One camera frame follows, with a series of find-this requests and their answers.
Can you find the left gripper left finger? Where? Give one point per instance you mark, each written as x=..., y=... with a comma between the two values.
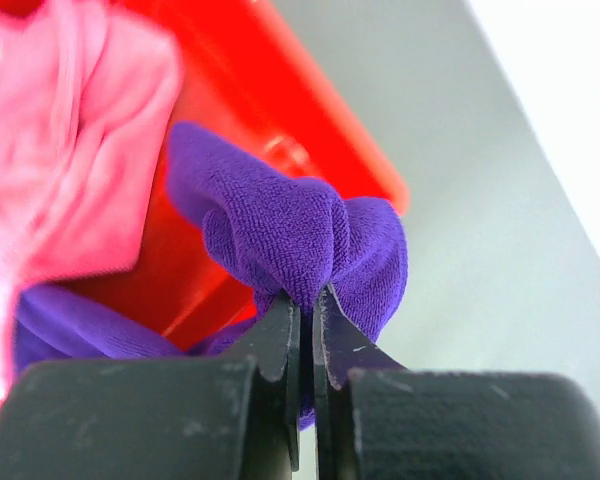
x=268, y=438

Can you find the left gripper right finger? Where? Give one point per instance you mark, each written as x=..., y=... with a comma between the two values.
x=340, y=348

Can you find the purple towel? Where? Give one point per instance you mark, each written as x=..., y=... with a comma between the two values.
x=270, y=232

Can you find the pink towel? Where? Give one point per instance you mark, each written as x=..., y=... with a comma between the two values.
x=86, y=92

